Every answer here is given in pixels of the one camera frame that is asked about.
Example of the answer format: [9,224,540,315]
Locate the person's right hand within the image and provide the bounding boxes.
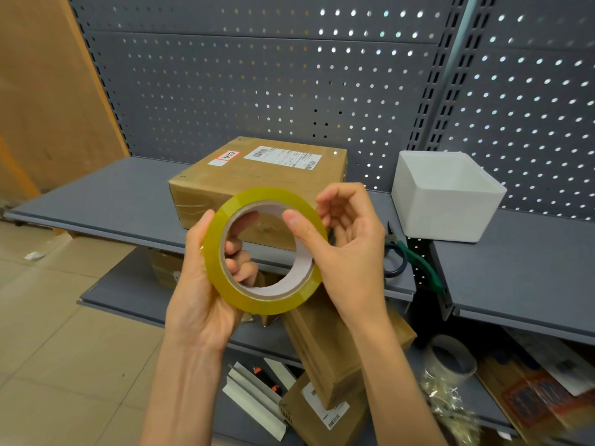
[282,182,396,335]

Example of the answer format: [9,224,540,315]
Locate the person's left hand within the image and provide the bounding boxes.
[165,209,259,354]

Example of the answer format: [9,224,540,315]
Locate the yellow tape roll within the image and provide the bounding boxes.
[202,186,328,317]

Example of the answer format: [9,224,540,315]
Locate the black scissors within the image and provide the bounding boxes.
[383,240,409,279]

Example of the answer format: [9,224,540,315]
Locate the green handled needle-nose pliers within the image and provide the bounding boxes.
[386,221,447,294]

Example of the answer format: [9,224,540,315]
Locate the white plastic bin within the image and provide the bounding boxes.
[390,150,508,243]

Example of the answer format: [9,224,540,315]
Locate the brown cardboard box white labels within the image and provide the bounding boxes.
[168,136,348,252]

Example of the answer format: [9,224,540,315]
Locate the person's left forearm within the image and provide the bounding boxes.
[139,341,224,446]

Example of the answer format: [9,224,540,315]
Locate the cardboard box torn white sticker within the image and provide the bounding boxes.
[148,249,185,291]

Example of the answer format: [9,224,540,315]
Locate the cardboard box red lettering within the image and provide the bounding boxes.
[282,301,418,412]

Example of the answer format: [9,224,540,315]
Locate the white tape roll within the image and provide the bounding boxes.
[423,334,478,385]

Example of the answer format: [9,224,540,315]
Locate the cardboard box barcode label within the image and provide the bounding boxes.
[278,372,371,446]

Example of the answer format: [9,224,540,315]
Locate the cardboard box red blue print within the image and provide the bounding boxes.
[476,352,595,444]

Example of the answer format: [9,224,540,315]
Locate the white flat strips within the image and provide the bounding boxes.
[221,357,298,441]

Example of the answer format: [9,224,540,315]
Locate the crumpled clear plastic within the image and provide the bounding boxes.
[418,374,482,446]

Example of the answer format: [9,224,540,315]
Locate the grey perforated back panel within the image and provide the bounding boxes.
[69,0,470,191]
[436,0,595,221]

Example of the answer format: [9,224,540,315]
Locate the brown wooden panel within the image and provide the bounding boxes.
[0,0,129,208]

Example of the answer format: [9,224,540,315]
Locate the grey slotted upright post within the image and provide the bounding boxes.
[407,0,505,152]
[67,0,132,157]

